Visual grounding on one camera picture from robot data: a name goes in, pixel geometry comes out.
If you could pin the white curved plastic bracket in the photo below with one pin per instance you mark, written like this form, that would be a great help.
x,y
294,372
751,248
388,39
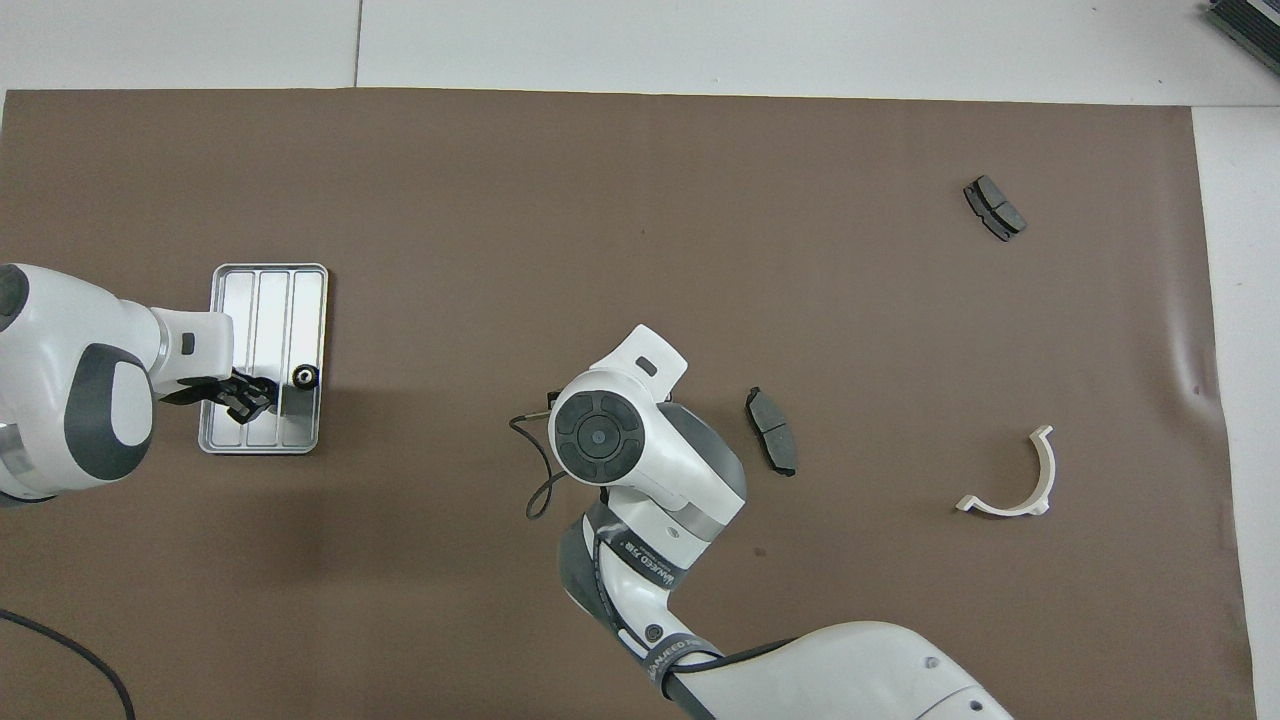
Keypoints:
x,y
1046,475

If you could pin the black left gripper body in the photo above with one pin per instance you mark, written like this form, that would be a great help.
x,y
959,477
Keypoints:
x,y
205,390

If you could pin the brown paper table mat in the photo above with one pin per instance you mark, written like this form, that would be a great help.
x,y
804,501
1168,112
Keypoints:
x,y
500,230

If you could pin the silver metal tray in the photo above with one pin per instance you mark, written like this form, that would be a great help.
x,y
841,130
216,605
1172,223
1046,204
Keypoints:
x,y
270,320

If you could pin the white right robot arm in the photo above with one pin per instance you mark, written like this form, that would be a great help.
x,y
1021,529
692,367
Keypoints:
x,y
650,450

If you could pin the dark grey brake pad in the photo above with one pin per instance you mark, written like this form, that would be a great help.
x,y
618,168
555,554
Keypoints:
x,y
995,208
772,432

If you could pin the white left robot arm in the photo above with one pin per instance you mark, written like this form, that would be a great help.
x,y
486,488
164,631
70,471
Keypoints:
x,y
60,380

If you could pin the dark stacked panels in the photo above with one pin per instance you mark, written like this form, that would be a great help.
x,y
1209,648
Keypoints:
x,y
1250,25

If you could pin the black bearing gear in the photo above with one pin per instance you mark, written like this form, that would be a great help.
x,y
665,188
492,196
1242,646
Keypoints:
x,y
304,376

